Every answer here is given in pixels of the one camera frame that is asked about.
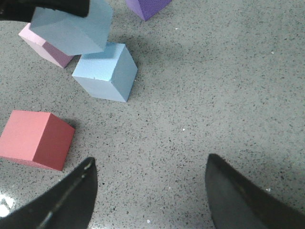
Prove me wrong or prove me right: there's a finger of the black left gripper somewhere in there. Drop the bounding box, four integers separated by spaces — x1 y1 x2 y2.
0 0 90 22

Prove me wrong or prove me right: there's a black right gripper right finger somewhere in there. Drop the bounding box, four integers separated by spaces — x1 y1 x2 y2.
205 154 305 229

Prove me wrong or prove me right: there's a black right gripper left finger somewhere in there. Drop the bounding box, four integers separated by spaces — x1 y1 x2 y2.
0 157 98 229

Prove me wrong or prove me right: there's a light blue foam cube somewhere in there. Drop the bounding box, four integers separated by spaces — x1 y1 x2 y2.
72 42 138 102

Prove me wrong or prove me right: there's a pink foam cube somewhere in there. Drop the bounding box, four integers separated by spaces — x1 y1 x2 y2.
19 23 74 68

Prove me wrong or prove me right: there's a red textured foam cube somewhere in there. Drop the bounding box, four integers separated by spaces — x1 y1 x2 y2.
0 110 75 171

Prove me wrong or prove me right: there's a purple foam cube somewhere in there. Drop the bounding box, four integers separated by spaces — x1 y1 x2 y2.
125 0 171 21

